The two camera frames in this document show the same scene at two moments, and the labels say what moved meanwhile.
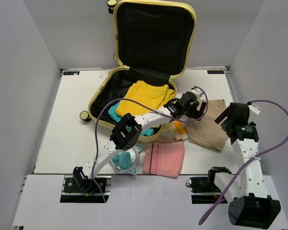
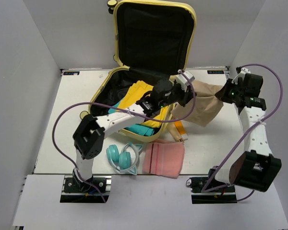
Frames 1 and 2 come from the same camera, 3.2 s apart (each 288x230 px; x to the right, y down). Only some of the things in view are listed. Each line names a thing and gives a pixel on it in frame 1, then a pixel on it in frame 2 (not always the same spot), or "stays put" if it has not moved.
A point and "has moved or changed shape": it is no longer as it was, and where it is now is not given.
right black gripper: [222, 117] -> [222, 94]
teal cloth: [112, 112] stays put
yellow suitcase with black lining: [153, 40] stays put
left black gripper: [197, 114] -> [186, 97]
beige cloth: [206, 132] has moved or changed shape
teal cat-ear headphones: [126, 160] stays put
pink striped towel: [163, 157] stays put
